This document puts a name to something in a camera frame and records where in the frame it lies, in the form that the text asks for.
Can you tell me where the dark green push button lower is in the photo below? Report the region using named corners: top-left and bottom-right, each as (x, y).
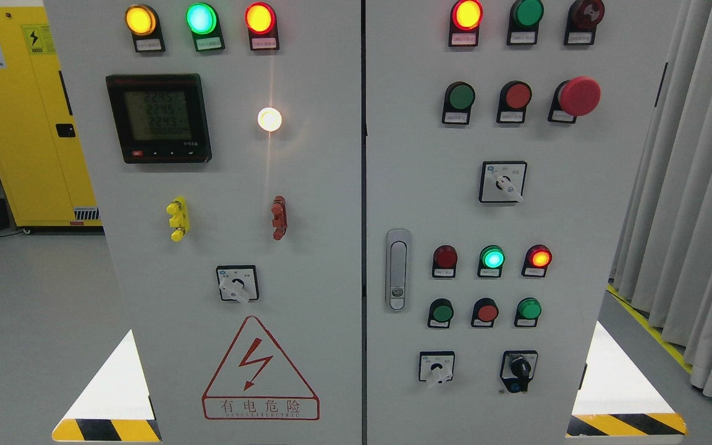
top-left (427, 298), bottom-right (454, 329)

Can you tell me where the red push button lower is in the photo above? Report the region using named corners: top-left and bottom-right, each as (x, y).
top-left (471, 298), bottom-right (498, 328)

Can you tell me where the green push button upper row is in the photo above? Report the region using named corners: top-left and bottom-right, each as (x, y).
top-left (441, 81), bottom-right (476, 125)

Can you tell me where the bright green push button lower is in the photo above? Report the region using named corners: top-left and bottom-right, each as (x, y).
top-left (514, 297), bottom-right (542, 328)

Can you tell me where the red push button upper row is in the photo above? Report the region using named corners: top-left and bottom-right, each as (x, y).
top-left (496, 80), bottom-right (532, 124)

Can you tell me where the red emergency stop mushroom button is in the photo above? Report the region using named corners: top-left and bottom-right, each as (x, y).
top-left (548, 76), bottom-right (602, 124)

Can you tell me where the red terminal connector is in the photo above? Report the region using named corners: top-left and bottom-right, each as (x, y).
top-left (271, 195), bottom-right (288, 240)

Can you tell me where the red indicator light middle left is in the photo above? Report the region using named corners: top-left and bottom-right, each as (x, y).
top-left (431, 245), bottom-right (458, 279)

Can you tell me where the red indicator light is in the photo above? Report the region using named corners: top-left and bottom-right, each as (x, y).
top-left (447, 0), bottom-right (483, 48)
top-left (431, 245), bottom-right (458, 279)
top-left (522, 244), bottom-right (552, 278)
top-left (245, 2), bottom-right (280, 51)

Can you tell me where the white lit indicator lamp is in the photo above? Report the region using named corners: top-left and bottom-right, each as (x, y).
top-left (257, 107), bottom-right (283, 132)

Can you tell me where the green indicator light middle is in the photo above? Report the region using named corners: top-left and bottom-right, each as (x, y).
top-left (477, 245), bottom-right (506, 278)

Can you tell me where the green indicator light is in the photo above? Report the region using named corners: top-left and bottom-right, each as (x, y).
top-left (477, 245), bottom-right (506, 278)
top-left (506, 0), bottom-right (545, 46)
top-left (185, 2), bottom-right (226, 53)

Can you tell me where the left grey cabinet door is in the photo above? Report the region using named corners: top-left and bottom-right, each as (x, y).
top-left (44, 1), bottom-right (363, 444)

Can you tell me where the grey cabinet door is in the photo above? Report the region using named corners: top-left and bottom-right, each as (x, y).
top-left (44, 1), bottom-right (363, 444)
top-left (365, 1), bottom-right (682, 444)

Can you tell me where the right grey cabinet door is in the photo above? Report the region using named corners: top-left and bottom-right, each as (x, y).
top-left (365, 1), bottom-right (682, 444)

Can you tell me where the yellow terminal connector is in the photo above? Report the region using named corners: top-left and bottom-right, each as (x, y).
top-left (166, 195), bottom-right (190, 242)

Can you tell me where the red indicator light middle right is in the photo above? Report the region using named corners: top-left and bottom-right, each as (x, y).
top-left (522, 244), bottom-right (552, 278)

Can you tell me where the red electric hazard warning sticker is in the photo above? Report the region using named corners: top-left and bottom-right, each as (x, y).
top-left (201, 316), bottom-right (320, 422)

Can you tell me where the black digital power meter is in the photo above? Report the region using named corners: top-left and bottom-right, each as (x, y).
top-left (106, 74), bottom-right (212, 164)

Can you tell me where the red indicator light top left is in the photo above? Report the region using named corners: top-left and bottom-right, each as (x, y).
top-left (245, 2), bottom-right (280, 51)

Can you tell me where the red indicator light top right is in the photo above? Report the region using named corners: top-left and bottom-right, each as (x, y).
top-left (447, 0), bottom-right (483, 48)

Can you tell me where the green indicator light top left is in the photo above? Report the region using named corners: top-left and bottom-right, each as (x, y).
top-left (185, 2), bottom-right (226, 53)

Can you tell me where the green indicator light top right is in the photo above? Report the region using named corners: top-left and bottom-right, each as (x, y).
top-left (506, 0), bottom-right (545, 46)

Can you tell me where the yellow indicator light top left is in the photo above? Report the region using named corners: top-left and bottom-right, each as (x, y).
top-left (125, 4), bottom-right (166, 53)

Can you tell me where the dark red buzzer top right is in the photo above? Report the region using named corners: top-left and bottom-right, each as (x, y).
top-left (563, 0), bottom-right (606, 46)

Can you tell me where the grey curtain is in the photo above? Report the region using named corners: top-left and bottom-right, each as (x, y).
top-left (610, 1), bottom-right (712, 398)

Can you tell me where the yellow safety cabinet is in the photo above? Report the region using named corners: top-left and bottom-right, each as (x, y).
top-left (0, 6), bottom-right (101, 227)

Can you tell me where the silver cabinet door handle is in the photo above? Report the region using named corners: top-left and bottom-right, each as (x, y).
top-left (385, 229), bottom-right (412, 311)

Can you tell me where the left panel rotary selector switch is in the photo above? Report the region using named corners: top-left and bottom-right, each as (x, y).
top-left (216, 265), bottom-right (260, 303)

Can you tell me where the upper right rotary selector switch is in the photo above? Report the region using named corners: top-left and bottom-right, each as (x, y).
top-left (478, 161), bottom-right (528, 203)

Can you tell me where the lower right rotary selector switch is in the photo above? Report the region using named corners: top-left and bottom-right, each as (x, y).
top-left (418, 351), bottom-right (456, 388)

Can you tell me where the black key switch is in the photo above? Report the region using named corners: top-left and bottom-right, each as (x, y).
top-left (499, 350), bottom-right (538, 394)

